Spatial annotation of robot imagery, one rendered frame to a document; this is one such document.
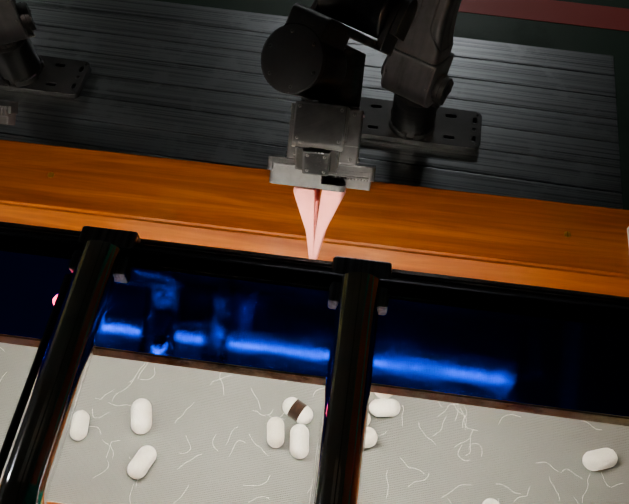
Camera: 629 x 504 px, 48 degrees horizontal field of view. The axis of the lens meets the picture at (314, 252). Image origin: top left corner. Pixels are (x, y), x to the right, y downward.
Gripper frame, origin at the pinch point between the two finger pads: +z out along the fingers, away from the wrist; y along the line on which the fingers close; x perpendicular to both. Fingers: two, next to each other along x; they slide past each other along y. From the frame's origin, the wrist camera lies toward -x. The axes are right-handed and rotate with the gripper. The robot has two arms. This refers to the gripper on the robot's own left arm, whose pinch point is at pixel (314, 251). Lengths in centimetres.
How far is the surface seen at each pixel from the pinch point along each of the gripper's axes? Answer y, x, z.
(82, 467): -20.6, -4.7, 24.1
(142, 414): -15.4, -2.7, 18.4
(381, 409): 8.7, 0.1, 15.5
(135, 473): -14.6, -6.2, 23.1
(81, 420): -21.6, -3.3, 19.7
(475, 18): 30, 155, -51
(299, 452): 1.0, -3.5, 19.7
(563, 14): 56, 158, -55
